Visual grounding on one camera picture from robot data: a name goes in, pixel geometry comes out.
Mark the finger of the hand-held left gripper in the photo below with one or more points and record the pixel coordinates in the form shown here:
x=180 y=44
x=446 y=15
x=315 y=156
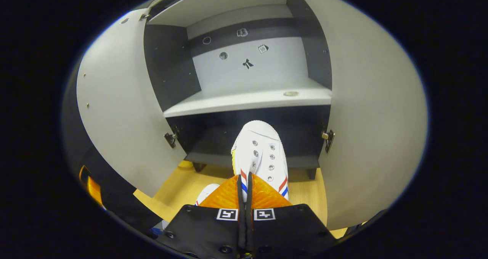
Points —
x=91 y=186

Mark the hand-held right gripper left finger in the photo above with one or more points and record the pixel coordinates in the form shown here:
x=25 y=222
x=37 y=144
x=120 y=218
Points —
x=206 y=228

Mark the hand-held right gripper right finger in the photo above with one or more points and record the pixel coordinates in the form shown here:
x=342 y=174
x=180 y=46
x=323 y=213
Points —
x=289 y=228

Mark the white striped canvas shoe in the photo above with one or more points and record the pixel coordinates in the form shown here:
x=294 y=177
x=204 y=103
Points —
x=207 y=192
x=263 y=137

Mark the grey shoe cabinet door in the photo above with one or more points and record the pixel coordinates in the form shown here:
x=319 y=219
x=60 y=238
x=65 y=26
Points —
x=122 y=110
x=373 y=118

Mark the grey shoe cabinet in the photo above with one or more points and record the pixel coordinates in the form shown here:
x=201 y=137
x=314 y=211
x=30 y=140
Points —
x=278 y=64

